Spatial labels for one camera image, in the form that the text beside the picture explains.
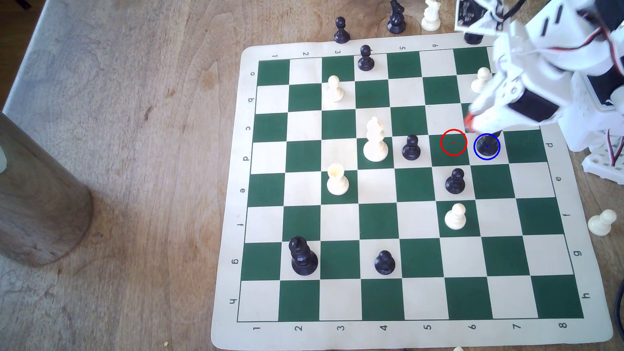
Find red and black wires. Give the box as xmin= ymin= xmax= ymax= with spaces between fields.
xmin=606 ymin=128 xmax=624 ymax=167

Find black rook chess piece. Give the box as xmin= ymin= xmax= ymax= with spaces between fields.
xmin=475 ymin=131 xmax=502 ymax=158

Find white robot base bracket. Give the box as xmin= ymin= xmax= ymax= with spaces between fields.
xmin=581 ymin=145 xmax=624 ymax=186

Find white knight chess piece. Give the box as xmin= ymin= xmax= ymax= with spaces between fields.
xmin=421 ymin=0 xmax=442 ymax=32

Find black pawn chess piece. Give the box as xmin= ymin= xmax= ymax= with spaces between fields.
xmin=374 ymin=250 xmax=396 ymax=276
xmin=445 ymin=168 xmax=466 ymax=195
xmin=357 ymin=45 xmax=375 ymax=72
xmin=402 ymin=135 xmax=422 ymax=162
xmin=333 ymin=17 xmax=351 ymax=44

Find wooden cylinder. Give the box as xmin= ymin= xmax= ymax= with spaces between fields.
xmin=0 ymin=111 xmax=94 ymax=267

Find green and white chess mat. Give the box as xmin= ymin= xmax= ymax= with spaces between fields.
xmin=211 ymin=33 xmax=614 ymax=351

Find black bishop lower left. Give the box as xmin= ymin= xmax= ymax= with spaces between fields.
xmin=289 ymin=236 xmax=319 ymax=277

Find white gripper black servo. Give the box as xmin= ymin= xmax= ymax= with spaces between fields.
xmin=464 ymin=67 xmax=567 ymax=134

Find white queen chess piece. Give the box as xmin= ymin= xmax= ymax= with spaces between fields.
xmin=363 ymin=116 xmax=390 ymax=163

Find black knight off board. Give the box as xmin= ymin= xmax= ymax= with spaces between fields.
xmin=387 ymin=0 xmax=407 ymax=35

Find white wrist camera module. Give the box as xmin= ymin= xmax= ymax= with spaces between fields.
xmin=454 ymin=0 xmax=504 ymax=46

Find black camera cable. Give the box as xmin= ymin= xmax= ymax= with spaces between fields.
xmin=497 ymin=0 xmax=529 ymax=22

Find white rook chess piece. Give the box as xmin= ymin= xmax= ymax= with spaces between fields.
xmin=326 ymin=164 xmax=350 ymax=197

